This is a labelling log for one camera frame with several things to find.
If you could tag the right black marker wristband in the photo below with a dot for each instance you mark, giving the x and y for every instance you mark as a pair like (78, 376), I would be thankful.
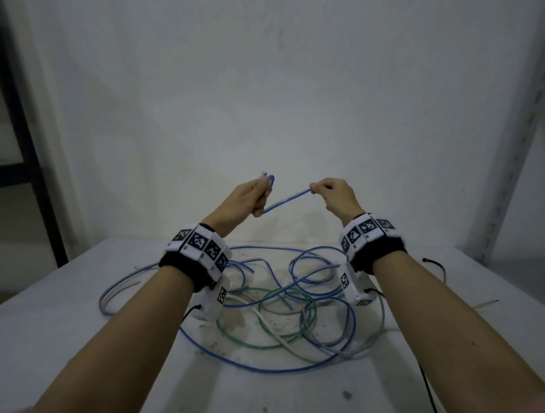
(366, 229)

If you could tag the black marker wristband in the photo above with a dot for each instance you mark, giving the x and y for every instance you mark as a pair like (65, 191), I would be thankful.
(200, 244)
(366, 229)

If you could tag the black metal frame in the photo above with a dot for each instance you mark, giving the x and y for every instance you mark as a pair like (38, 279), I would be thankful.
(36, 178)

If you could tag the white perforated shelf upright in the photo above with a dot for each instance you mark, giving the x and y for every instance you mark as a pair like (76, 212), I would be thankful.
(506, 170)

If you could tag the person's right hand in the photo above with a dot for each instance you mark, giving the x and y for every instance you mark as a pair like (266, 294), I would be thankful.
(338, 198)

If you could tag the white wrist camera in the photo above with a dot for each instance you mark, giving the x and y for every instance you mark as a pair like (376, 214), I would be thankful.
(215, 298)
(353, 285)

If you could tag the person's left forearm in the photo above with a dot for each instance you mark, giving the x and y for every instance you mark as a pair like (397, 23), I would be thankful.
(127, 340)

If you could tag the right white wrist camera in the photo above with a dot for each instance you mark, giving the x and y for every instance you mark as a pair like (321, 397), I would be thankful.
(353, 285)

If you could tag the person's right forearm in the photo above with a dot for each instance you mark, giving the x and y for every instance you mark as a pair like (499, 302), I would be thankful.
(447, 332)

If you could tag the person's left hand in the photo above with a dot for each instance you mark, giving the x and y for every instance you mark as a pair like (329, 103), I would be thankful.
(238, 204)

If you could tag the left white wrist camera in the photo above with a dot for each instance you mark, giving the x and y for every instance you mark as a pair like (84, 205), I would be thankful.
(215, 298)

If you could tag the long black cable tie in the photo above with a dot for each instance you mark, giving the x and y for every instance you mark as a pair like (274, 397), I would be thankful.
(424, 259)

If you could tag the left black marker wristband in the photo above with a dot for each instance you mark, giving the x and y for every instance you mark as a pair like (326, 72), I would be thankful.
(200, 244)

